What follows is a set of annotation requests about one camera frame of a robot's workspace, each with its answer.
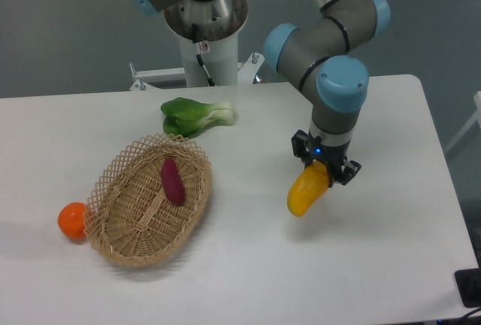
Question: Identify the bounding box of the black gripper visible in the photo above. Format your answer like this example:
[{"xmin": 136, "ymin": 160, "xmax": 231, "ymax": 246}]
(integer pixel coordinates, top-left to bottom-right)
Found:
[{"xmin": 291, "ymin": 129, "xmax": 362, "ymax": 187}]

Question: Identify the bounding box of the yellow mango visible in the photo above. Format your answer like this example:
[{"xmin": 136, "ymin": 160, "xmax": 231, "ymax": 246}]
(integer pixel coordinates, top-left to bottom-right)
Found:
[{"xmin": 287, "ymin": 161, "xmax": 330, "ymax": 217}]

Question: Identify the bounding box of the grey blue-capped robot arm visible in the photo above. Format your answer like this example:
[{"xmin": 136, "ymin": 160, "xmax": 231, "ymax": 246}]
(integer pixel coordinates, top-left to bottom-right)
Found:
[{"xmin": 134, "ymin": 0, "xmax": 391, "ymax": 184}]

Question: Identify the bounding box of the green bok choy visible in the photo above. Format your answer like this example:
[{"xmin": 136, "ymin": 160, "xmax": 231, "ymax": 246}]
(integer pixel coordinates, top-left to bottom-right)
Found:
[{"xmin": 161, "ymin": 97, "xmax": 235, "ymax": 138}]

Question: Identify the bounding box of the purple sweet potato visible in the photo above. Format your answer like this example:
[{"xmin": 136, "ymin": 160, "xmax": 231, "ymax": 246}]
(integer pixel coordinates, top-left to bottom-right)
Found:
[{"xmin": 161, "ymin": 158, "xmax": 186, "ymax": 206}]

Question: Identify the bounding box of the black device at table edge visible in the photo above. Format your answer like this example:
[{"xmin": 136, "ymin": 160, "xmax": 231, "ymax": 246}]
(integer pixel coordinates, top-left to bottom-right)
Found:
[{"xmin": 454, "ymin": 268, "xmax": 480, "ymax": 308}]

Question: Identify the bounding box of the woven wicker basket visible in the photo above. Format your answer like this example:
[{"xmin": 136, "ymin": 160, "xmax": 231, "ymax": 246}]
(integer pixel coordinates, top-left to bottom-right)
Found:
[{"xmin": 84, "ymin": 134, "xmax": 213, "ymax": 267}]

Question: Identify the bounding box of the orange tangerine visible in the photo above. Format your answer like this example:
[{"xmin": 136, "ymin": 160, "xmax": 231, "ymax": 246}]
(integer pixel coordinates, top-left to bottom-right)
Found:
[{"xmin": 57, "ymin": 202, "xmax": 86, "ymax": 243}]

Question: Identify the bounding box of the white frame at right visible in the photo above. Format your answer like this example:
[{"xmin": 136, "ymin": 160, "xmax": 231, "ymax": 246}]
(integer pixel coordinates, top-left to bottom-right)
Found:
[{"xmin": 443, "ymin": 91, "xmax": 480, "ymax": 161}]

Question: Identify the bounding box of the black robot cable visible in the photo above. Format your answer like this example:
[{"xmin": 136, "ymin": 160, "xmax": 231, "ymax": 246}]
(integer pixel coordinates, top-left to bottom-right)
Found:
[{"xmin": 191, "ymin": 23, "xmax": 217, "ymax": 87}]

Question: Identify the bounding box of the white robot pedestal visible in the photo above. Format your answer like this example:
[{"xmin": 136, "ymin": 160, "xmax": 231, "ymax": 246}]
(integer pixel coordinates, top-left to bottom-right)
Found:
[{"xmin": 129, "ymin": 0, "xmax": 265, "ymax": 90}]

